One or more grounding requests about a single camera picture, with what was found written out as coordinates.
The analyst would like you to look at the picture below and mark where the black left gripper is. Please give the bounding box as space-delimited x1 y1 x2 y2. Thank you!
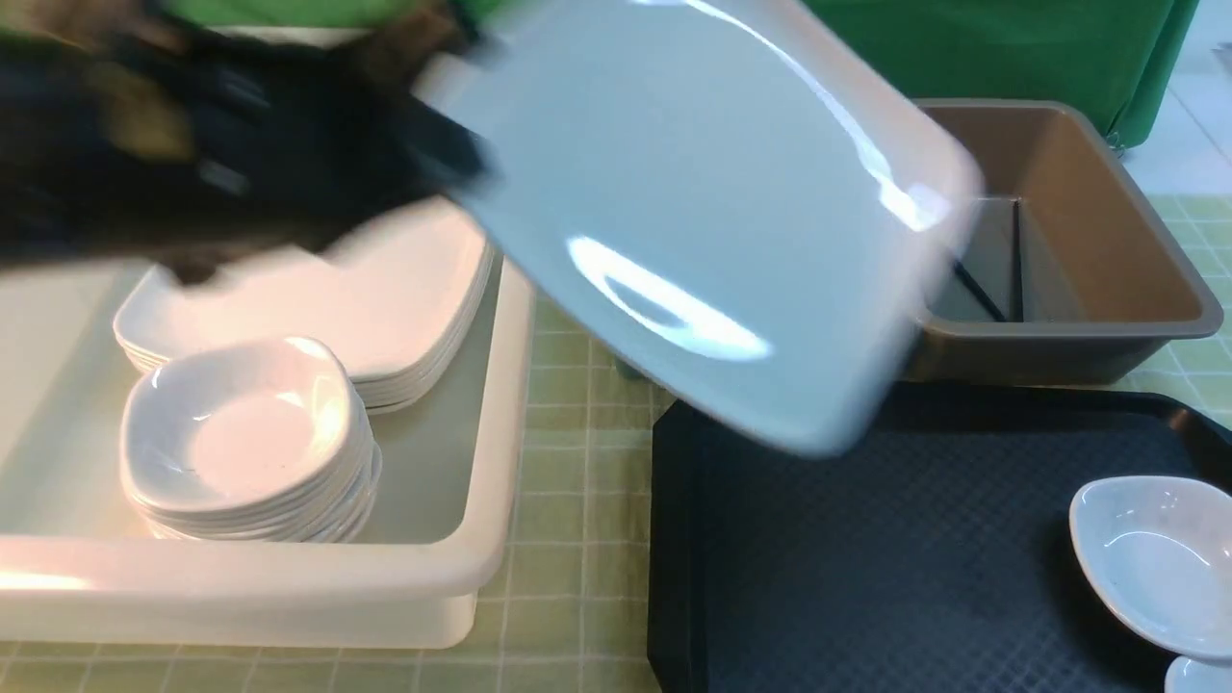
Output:
1 18 487 280

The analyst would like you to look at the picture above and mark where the large white rectangular plate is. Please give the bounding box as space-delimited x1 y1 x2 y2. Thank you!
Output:
414 1 983 457

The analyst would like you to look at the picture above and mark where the white small dish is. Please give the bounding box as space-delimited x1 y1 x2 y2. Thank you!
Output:
1165 656 1232 693
1068 476 1231 665

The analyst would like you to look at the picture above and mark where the stack of white square plates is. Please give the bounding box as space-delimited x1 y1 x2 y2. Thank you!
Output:
112 202 496 414

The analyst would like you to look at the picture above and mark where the stack of white small bowls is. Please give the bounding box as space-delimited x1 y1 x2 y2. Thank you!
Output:
118 338 383 544

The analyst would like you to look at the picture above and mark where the large white plastic bin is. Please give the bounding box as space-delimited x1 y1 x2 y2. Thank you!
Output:
1 253 535 649

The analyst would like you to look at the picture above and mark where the black chopstick in brown bin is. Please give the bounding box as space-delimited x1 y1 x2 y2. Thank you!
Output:
952 260 1007 321

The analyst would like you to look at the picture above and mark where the black textured serving tray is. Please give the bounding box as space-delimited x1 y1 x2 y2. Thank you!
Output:
647 383 1230 692

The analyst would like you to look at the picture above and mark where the brown plastic bin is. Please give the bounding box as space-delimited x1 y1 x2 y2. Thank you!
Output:
903 97 1225 386

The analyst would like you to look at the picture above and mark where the green cloth backdrop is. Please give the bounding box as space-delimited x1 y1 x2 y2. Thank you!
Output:
154 0 1201 150

